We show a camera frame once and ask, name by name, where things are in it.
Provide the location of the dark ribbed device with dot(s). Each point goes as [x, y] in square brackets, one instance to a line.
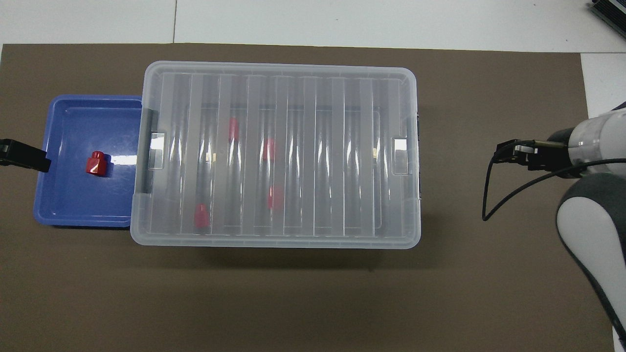
[614, 12]

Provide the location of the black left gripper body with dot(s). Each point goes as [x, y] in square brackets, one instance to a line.
[6, 151]

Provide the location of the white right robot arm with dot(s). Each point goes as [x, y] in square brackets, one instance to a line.
[587, 230]

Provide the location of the clear ribbed plastic lid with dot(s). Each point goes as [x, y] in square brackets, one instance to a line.
[318, 146]

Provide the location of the red toy block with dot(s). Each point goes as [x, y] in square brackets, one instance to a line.
[233, 130]
[96, 164]
[269, 149]
[201, 216]
[275, 197]

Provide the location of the clear plastic storage box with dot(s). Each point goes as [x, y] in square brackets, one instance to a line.
[293, 171]

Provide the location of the blue plastic tray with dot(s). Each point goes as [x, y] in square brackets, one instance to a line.
[73, 195]

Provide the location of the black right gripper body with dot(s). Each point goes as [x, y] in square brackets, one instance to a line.
[557, 151]

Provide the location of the brown table mat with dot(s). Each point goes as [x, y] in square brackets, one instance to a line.
[293, 303]

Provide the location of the dark grey box latch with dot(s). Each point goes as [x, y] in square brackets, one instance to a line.
[148, 120]

